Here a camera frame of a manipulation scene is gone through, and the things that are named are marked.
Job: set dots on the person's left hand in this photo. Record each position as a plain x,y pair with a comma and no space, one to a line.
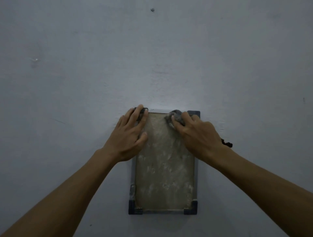
123,141

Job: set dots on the person's right hand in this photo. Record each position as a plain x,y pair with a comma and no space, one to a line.
199,139

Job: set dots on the person's left little finger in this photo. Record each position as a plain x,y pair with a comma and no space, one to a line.
118,122

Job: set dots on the person's right thumb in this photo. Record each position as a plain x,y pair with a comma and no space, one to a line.
178,123

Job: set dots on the person's left middle finger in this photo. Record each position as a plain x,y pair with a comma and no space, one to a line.
135,114

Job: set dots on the person's left thumb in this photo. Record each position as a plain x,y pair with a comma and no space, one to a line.
143,139

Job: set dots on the grey cleaning cloth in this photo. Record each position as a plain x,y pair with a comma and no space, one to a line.
174,116

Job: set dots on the dusty framed wall panel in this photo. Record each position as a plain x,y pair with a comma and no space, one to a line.
165,171

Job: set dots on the person's right forearm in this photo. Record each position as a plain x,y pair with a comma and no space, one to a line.
264,190

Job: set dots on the person's left forearm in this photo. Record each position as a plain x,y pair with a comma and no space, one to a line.
56,197

